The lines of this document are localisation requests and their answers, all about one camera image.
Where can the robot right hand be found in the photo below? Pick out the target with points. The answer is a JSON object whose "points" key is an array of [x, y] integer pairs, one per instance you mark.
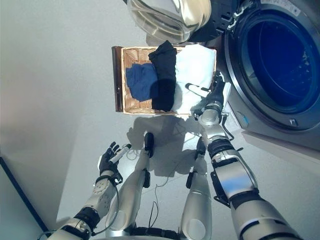
{"points": [[217, 92]]}

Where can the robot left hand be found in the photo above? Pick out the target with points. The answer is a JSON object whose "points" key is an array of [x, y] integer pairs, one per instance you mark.
{"points": [[107, 162]]}

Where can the white garment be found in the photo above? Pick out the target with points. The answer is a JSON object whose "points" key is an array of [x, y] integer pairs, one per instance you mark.
{"points": [[195, 65]]}

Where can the long black garment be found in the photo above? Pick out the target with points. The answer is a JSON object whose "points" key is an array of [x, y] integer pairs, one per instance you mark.
{"points": [[163, 70]]}

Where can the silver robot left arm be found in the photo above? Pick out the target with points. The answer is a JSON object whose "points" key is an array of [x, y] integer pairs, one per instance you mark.
{"points": [[102, 195]]}

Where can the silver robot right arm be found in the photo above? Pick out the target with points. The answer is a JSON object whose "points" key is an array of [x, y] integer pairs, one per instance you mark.
{"points": [[232, 175]]}

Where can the grey front-load washing machine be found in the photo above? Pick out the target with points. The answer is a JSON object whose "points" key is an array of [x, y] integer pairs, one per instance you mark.
{"points": [[252, 126]]}

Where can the silver robot left leg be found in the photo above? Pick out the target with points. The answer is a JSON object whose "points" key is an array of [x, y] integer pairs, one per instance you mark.
{"points": [[130, 190]]}

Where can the silver robot leg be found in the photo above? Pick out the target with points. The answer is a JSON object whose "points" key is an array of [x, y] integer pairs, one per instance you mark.
{"points": [[197, 200], [130, 190]]}

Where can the blue garment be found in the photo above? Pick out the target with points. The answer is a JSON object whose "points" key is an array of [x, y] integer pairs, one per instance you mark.
{"points": [[140, 80]]}

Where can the brown wooden stool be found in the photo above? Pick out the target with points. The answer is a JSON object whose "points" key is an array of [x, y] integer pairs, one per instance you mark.
{"points": [[117, 80]]}

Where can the grey robot torso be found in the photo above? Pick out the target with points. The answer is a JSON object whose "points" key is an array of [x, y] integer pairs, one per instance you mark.
{"points": [[150, 236]]}

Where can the rectangular wicker laundry basket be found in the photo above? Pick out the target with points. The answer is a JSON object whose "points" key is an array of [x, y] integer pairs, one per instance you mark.
{"points": [[136, 53]]}

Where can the round glass washer door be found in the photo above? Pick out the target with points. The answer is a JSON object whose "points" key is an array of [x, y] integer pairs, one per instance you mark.
{"points": [[162, 15]]}

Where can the silver robot right leg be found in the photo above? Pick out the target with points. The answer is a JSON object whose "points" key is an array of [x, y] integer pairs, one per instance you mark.
{"points": [[197, 200]]}

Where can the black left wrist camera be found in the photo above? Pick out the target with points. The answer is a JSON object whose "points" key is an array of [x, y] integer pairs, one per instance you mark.
{"points": [[117, 180]]}

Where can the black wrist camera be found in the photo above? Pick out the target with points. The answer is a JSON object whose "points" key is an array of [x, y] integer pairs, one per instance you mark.
{"points": [[117, 180], [198, 113]]}

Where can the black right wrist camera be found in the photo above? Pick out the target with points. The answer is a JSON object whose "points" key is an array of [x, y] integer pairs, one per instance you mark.
{"points": [[198, 113]]}

